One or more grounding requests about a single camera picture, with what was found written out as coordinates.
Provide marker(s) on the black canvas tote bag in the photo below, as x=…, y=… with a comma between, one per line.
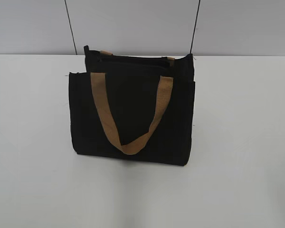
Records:
x=133, y=108

